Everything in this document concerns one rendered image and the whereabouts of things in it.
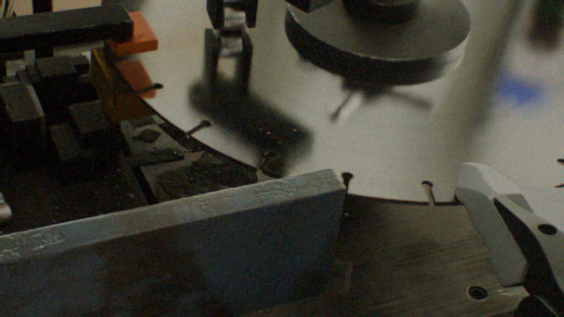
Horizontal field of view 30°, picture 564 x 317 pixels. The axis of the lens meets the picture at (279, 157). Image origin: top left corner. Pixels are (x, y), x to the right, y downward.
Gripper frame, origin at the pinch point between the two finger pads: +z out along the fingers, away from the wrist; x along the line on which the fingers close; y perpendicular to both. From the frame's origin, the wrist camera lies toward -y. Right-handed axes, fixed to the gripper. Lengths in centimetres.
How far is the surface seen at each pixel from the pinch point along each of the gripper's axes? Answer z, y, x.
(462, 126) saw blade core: 2.8, 1.9, 9.3
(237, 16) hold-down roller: 10.2, -8.6, 15.3
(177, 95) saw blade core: 6.3, -12.8, 11.2
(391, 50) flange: 7.4, -0.4, 13.2
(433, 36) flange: 8.4, 2.6, 14.0
